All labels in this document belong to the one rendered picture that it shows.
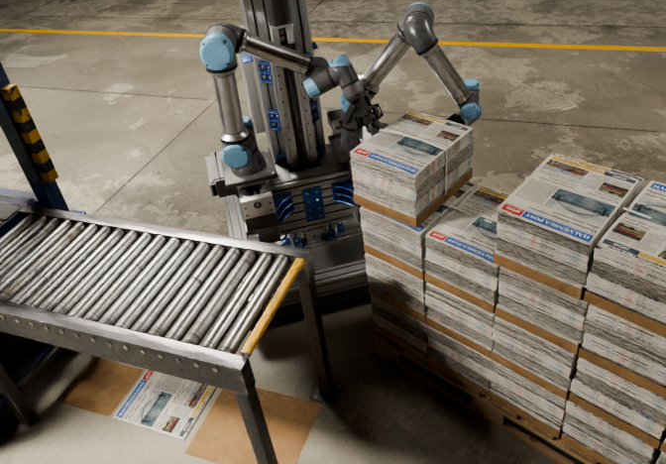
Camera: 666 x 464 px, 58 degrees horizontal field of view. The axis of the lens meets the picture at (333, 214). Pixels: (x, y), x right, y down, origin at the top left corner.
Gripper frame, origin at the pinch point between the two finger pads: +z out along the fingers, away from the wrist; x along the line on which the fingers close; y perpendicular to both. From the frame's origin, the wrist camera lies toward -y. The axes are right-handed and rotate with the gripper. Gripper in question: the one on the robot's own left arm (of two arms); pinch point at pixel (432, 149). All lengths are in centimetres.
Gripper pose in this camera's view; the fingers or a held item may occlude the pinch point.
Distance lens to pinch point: 252.0
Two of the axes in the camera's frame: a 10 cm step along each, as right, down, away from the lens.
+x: 7.6, 3.2, -5.7
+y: -1.1, -8.0, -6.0
